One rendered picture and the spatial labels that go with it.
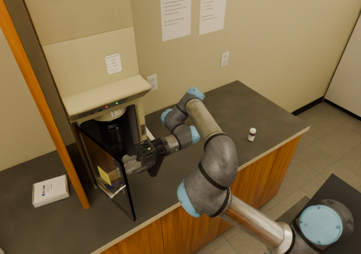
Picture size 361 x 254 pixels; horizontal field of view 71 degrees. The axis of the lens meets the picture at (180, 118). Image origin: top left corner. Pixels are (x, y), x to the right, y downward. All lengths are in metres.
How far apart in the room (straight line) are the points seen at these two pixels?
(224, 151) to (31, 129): 1.15
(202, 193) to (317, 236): 0.41
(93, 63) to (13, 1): 0.48
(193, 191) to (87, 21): 0.65
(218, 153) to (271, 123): 1.08
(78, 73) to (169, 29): 0.78
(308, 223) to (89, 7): 1.01
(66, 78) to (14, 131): 0.68
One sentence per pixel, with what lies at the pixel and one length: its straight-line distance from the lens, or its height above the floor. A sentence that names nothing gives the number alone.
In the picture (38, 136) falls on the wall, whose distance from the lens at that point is 1.65.
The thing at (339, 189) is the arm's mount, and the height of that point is 1.20.
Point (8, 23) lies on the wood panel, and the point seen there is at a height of 1.82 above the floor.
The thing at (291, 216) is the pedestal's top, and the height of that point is 0.94.
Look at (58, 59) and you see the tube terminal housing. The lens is 0.97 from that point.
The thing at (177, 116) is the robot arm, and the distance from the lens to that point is 1.07.
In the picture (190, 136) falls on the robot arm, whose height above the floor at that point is 1.33.
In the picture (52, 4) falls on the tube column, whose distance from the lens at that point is 0.92.
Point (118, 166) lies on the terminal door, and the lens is 0.91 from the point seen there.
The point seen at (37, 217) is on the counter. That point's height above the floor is 0.94.
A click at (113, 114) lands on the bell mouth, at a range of 1.17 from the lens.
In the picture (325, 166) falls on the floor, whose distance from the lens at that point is 3.04.
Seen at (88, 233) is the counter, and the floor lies 0.94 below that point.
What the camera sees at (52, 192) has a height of 0.98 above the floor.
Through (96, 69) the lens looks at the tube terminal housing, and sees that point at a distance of 1.02.
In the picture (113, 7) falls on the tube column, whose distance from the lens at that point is 0.97.
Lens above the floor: 2.04
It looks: 40 degrees down
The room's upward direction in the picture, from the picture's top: straight up
